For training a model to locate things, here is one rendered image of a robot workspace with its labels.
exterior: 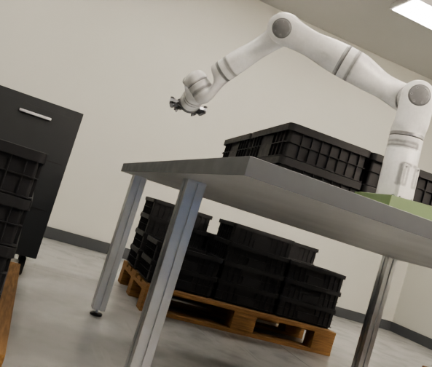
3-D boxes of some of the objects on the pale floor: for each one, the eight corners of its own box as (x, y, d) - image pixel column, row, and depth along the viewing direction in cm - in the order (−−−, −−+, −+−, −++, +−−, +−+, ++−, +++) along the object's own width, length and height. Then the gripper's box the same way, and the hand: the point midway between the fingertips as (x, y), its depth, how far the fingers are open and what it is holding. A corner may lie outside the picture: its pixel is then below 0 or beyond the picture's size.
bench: (693, 584, 148) (750, 335, 153) (138, 519, 99) (250, 155, 104) (360, 373, 300) (394, 252, 305) (76, 306, 251) (123, 163, 256)
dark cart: (28, 280, 275) (84, 113, 281) (-66, 258, 261) (-5, 82, 268) (30, 261, 334) (76, 123, 340) (-47, 241, 320) (2, 97, 326)
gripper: (167, 104, 184) (162, 115, 200) (210, 116, 187) (201, 126, 202) (173, 84, 185) (167, 96, 201) (214, 96, 188) (205, 107, 204)
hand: (184, 110), depth 200 cm, fingers open, 5 cm apart
